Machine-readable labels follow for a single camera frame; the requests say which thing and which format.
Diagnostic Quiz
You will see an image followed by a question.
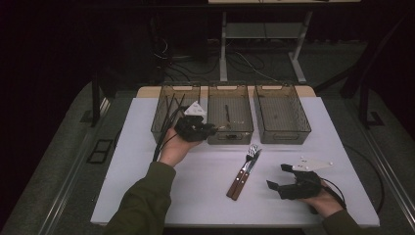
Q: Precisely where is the black slanted stand strut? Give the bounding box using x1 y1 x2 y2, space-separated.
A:
339 9 415 100

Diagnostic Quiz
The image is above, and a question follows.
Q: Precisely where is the black metal stand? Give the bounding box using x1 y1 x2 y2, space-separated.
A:
357 77 386 130

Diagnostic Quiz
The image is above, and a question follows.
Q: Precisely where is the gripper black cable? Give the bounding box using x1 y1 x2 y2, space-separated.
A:
152 107 189 163
319 176 347 211

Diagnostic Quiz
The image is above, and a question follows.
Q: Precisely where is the grey metal desk frame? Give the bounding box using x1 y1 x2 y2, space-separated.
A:
218 11 314 84

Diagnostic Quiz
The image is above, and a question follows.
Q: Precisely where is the steel spoon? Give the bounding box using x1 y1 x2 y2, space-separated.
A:
219 103 232 130

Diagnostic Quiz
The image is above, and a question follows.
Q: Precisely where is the black metal post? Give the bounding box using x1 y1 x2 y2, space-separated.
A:
90 70 103 129

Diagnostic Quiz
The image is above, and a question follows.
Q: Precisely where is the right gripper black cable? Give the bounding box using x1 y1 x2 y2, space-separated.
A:
319 176 347 211

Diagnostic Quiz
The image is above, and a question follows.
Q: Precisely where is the white floor cable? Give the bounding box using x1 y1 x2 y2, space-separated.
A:
234 51 280 83

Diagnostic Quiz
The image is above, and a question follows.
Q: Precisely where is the thin black cable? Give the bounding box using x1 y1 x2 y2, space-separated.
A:
344 144 387 214

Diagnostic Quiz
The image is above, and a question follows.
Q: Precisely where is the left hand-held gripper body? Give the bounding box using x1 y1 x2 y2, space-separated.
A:
174 100 208 143

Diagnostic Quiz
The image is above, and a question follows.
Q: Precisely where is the tangle of black floor cables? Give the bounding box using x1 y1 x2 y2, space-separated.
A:
153 35 288 83

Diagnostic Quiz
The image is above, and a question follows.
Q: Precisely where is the person's left hand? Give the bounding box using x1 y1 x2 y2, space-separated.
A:
158 127 203 168

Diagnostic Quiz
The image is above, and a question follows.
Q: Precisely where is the wooden-handled steel knife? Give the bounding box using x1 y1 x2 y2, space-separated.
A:
230 148 263 202

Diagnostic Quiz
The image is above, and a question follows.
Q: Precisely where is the wooden-handled steel fork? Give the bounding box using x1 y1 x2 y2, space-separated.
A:
225 143 259 199

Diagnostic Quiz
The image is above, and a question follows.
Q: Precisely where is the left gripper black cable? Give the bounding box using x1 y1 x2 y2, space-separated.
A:
152 107 189 163

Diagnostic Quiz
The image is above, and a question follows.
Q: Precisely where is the aluminium floor rail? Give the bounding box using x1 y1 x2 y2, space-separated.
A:
360 125 415 229
37 97 112 235

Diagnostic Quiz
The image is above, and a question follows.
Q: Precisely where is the person's right hand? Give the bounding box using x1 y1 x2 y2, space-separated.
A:
298 190 343 219

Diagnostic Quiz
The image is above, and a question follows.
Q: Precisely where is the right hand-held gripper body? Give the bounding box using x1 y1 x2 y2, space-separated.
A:
278 156 334 201

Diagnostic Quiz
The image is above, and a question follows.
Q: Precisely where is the translucent brown plastic bin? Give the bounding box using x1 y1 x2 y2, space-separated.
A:
150 82 202 146
253 82 312 145
206 82 254 146

